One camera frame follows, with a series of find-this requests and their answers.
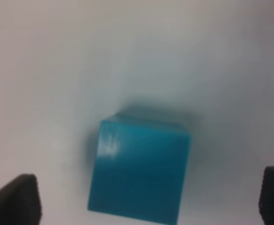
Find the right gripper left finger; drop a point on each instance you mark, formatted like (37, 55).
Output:
(20, 203)

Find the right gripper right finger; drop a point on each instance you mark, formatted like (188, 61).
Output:
(266, 199)

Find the blue block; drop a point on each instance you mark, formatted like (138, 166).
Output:
(140, 164)

